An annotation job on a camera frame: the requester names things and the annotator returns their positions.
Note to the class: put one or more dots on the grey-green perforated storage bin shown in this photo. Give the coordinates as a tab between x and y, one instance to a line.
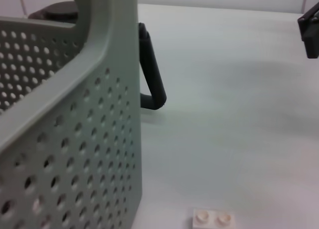
74	139

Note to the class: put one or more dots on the glass pitcher black lid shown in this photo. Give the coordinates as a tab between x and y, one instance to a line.
152	69

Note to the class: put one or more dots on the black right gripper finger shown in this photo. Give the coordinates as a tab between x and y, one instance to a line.
311	34

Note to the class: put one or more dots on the white toy brick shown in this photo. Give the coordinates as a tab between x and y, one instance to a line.
214	219

